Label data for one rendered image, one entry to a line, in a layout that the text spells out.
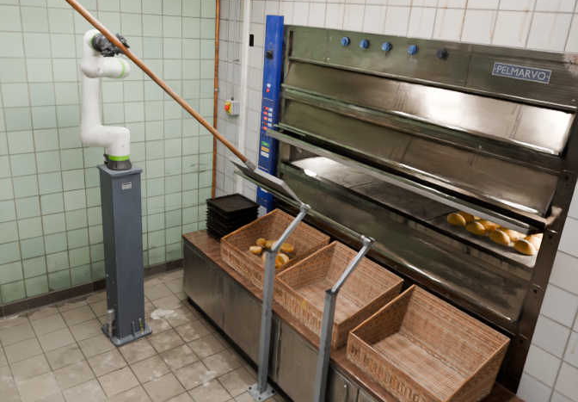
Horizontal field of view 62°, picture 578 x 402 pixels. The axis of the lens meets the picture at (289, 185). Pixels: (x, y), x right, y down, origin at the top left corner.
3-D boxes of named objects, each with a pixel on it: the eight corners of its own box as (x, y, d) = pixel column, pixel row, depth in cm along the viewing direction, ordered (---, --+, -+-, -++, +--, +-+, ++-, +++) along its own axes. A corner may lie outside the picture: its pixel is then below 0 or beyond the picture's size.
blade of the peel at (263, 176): (280, 185, 264) (283, 181, 265) (227, 158, 304) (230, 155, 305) (313, 216, 288) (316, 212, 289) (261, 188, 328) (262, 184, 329)
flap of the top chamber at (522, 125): (285, 88, 323) (295, 59, 321) (560, 158, 193) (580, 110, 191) (280, 86, 320) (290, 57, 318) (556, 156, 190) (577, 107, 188)
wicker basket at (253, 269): (275, 242, 357) (277, 207, 348) (328, 275, 317) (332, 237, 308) (218, 258, 327) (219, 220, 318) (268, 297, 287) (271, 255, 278)
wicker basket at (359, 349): (406, 325, 270) (414, 282, 261) (500, 387, 229) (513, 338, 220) (343, 357, 241) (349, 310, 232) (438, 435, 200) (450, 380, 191)
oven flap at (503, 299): (277, 197, 349) (286, 171, 347) (516, 324, 219) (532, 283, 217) (273, 196, 345) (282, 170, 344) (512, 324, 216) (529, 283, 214)
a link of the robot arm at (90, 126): (83, 145, 300) (83, 56, 291) (110, 146, 301) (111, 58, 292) (75, 146, 287) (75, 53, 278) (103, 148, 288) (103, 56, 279)
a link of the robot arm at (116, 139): (107, 153, 303) (106, 123, 297) (132, 155, 304) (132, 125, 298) (100, 159, 291) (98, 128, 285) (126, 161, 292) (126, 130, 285)
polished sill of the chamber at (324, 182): (286, 166, 346) (287, 161, 345) (536, 278, 215) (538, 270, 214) (279, 168, 342) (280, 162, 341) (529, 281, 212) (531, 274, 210)
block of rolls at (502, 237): (501, 201, 296) (502, 193, 294) (584, 231, 262) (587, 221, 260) (442, 221, 260) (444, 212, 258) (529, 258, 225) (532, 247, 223)
